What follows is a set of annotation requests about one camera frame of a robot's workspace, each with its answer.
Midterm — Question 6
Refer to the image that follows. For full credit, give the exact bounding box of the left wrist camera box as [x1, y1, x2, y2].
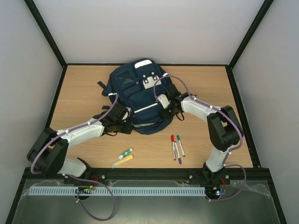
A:
[122, 107, 132, 121]

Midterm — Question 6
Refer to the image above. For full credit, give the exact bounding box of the purple marker pen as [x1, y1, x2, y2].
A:
[173, 142, 182, 164]

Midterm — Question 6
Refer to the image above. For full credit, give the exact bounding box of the red marker pen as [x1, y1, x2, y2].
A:
[171, 135, 176, 161]

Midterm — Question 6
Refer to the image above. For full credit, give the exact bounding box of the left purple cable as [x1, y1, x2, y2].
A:
[30, 94, 119, 221]

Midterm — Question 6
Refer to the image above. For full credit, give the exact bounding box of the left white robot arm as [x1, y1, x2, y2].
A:
[27, 103, 133, 177]

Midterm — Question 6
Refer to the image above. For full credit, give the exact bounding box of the purple cable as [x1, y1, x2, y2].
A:
[30, 94, 119, 221]
[153, 75, 247, 202]

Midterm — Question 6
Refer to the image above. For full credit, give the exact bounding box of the green glue stick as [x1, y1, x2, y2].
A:
[118, 148, 133, 160]

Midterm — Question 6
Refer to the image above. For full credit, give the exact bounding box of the green marker pen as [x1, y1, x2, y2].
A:
[177, 135, 186, 157]

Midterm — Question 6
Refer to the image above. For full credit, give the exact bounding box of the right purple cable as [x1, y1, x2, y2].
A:
[153, 75, 247, 202]

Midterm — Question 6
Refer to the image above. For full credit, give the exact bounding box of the light blue cable duct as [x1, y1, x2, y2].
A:
[28, 186, 206, 196]

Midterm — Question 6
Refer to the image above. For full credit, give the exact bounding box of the navy blue student backpack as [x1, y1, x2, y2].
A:
[98, 59, 173, 135]

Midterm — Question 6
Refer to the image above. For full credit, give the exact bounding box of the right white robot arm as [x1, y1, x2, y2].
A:
[155, 84, 244, 184]

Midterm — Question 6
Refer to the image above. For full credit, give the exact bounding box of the yellow highlighter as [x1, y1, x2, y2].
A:
[112, 154, 134, 168]

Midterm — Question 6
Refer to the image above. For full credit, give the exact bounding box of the black aluminium frame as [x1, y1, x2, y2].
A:
[6, 0, 288, 224]

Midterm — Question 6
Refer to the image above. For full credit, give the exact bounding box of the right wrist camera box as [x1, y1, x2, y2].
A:
[157, 94, 170, 109]

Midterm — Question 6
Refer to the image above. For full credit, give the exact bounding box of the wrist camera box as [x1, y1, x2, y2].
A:
[157, 94, 170, 109]
[122, 107, 132, 121]

